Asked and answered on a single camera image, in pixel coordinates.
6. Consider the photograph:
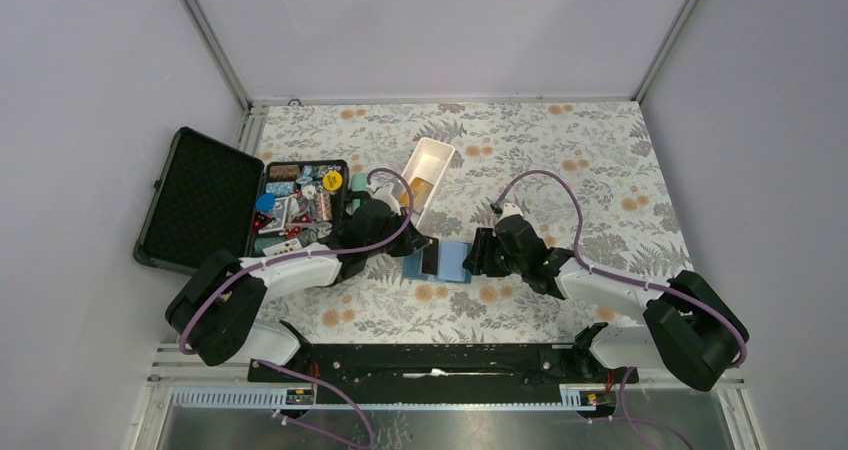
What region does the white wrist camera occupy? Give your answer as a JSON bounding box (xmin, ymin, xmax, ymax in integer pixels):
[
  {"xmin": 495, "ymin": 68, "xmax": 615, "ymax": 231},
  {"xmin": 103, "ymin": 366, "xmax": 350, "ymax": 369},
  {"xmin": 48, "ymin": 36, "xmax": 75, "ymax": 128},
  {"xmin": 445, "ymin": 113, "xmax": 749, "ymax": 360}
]
[
  {"xmin": 370, "ymin": 185, "xmax": 402, "ymax": 216},
  {"xmin": 491, "ymin": 202, "xmax": 524, "ymax": 227}
]

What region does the floral patterned table mat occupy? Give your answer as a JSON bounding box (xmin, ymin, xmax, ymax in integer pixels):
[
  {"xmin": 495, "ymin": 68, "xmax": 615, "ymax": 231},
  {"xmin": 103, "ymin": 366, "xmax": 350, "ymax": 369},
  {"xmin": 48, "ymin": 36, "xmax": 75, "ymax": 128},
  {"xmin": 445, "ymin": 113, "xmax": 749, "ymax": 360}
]
[{"xmin": 256, "ymin": 101, "xmax": 691, "ymax": 344}]

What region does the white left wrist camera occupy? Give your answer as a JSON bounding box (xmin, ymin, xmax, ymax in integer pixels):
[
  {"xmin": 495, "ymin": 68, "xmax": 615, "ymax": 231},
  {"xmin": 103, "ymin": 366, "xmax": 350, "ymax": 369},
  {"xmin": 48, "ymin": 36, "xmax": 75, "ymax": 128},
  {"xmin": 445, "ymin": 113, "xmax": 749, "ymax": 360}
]
[{"xmin": 370, "ymin": 185, "xmax": 402, "ymax": 216}]

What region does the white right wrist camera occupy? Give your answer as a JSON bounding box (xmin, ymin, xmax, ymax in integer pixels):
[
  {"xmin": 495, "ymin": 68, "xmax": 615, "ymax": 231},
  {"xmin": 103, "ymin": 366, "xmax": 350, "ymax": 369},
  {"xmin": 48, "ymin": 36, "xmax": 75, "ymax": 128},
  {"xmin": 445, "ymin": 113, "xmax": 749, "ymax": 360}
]
[{"xmin": 491, "ymin": 202, "xmax": 524, "ymax": 227}]

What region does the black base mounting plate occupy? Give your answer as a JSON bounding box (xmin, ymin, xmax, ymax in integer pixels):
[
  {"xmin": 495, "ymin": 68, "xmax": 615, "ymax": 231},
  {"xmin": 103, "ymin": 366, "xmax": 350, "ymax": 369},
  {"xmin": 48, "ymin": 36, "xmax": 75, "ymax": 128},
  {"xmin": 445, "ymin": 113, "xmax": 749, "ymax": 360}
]
[{"xmin": 284, "ymin": 343, "xmax": 638, "ymax": 405}]

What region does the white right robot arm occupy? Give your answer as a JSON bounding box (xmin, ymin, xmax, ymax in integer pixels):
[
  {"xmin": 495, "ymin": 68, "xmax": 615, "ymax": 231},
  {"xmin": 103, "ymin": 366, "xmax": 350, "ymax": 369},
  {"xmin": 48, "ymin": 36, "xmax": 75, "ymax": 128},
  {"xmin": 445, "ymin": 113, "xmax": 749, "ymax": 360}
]
[{"xmin": 463, "ymin": 215, "xmax": 750, "ymax": 391}]

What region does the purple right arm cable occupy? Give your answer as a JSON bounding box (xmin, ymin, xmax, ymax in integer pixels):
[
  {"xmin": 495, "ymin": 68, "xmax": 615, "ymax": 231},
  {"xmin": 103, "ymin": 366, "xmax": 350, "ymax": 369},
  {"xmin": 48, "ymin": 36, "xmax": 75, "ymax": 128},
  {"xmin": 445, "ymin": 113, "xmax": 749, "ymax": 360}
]
[{"xmin": 490, "ymin": 169, "xmax": 750, "ymax": 369}]

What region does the black credit card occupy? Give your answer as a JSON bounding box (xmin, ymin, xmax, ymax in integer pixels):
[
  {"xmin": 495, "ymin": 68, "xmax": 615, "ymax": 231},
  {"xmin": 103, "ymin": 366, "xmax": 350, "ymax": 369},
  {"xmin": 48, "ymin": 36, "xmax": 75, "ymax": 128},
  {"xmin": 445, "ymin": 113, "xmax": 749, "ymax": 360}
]
[{"xmin": 420, "ymin": 237, "xmax": 440, "ymax": 276}]

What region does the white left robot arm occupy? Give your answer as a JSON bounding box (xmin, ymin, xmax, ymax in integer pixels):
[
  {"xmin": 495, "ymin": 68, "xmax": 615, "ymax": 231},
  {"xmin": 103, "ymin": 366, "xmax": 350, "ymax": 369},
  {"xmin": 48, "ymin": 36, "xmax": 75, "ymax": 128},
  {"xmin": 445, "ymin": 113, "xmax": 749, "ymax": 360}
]
[{"xmin": 165, "ymin": 199, "xmax": 430, "ymax": 381}]

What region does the yellow round poker chip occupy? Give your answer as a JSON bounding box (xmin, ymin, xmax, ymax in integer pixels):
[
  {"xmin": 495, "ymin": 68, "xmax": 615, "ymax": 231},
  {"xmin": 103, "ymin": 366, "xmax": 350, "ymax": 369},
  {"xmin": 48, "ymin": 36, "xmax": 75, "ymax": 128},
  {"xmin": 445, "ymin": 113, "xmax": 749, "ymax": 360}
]
[{"xmin": 322, "ymin": 170, "xmax": 344, "ymax": 192}]

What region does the white rectangular plastic tray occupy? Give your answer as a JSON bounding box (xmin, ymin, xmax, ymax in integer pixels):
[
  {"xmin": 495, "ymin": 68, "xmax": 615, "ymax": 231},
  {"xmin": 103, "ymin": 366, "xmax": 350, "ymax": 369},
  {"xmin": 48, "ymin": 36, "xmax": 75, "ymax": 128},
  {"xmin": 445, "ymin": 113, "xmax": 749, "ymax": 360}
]
[{"xmin": 395, "ymin": 137, "xmax": 456, "ymax": 227}]

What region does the playing card deck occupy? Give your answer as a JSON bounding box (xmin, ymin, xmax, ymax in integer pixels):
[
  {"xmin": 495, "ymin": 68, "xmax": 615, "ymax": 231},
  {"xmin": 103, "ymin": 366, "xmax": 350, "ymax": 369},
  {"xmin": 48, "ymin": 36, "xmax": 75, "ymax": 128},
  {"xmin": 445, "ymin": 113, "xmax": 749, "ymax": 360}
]
[{"xmin": 262, "ymin": 238, "xmax": 303, "ymax": 258}]

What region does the gold credit card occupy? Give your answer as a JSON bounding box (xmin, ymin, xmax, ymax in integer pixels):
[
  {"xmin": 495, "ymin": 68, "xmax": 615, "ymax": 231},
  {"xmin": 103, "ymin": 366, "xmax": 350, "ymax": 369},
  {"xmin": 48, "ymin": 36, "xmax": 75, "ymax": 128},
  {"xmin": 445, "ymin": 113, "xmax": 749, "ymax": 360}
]
[{"xmin": 398, "ymin": 177, "xmax": 434, "ymax": 211}]

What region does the blue leather card holder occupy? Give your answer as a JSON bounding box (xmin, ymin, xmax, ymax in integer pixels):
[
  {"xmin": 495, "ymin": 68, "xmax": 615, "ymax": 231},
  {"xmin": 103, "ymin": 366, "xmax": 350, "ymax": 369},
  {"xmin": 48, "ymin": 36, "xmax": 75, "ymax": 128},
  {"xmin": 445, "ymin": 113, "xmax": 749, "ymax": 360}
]
[{"xmin": 402, "ymin": 240, "xmax": 472, "ymax": 284}]

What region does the blue round poker chip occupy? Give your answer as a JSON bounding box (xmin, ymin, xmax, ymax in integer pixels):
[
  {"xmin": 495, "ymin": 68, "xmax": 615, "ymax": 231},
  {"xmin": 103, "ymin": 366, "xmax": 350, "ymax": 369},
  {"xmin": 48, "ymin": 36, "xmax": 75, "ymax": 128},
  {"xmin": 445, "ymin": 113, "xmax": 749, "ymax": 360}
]
[{"xmin": 255, "ymin": 193, "xmax": 276, "ymax": 214}]

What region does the black open carrying case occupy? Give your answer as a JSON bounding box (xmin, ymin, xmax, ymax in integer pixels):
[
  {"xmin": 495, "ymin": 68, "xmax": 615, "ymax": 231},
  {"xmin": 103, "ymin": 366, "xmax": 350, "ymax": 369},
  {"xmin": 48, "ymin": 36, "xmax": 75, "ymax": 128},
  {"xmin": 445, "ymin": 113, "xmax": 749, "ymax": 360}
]
[{"xmin": 132, "ymin": 126, "xmax": 352, "ymax": 290}]

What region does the mint green case handle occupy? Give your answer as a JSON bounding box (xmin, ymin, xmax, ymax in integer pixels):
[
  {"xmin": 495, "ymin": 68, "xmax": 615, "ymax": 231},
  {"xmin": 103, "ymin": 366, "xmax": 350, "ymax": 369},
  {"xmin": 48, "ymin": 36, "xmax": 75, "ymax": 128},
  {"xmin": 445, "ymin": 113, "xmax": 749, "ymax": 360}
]
[{"xmin": 349, "ymin": 173, "xmax": 372, "ymax": 216}]

